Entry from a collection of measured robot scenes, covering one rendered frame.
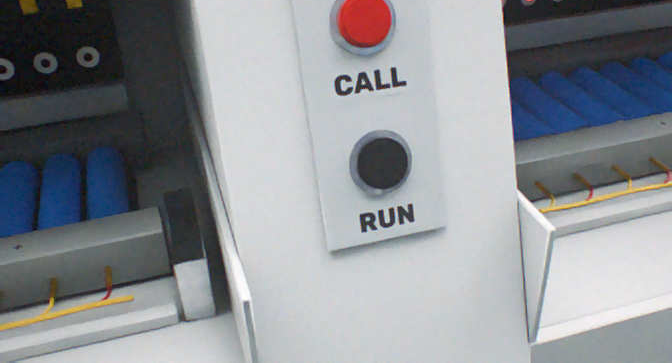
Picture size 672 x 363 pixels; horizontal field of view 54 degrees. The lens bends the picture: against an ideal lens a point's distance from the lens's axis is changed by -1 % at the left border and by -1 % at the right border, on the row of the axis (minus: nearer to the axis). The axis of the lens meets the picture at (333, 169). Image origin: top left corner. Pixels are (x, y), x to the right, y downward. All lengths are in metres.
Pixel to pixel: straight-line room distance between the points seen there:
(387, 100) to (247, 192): 0.05
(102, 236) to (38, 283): 0.03
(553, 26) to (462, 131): 0.22
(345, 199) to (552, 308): 0.10
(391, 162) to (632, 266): 0.13
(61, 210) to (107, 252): 0.04
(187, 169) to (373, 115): 0.17
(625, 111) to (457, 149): 0.17
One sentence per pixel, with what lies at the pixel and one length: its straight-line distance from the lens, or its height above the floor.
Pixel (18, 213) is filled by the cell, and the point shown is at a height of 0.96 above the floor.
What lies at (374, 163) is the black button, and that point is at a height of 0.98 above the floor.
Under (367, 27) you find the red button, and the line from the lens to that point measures 0.20.
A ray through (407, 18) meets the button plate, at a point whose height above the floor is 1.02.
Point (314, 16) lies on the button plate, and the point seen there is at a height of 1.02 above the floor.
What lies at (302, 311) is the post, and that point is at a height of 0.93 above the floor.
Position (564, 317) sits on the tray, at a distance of 0.26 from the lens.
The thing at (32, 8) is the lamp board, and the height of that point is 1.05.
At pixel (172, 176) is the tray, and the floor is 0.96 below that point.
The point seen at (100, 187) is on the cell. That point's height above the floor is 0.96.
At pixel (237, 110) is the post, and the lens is 0.20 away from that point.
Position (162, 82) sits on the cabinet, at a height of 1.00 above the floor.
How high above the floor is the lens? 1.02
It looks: 12 degrees down
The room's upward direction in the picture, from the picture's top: 8 degrees counter-clockwise
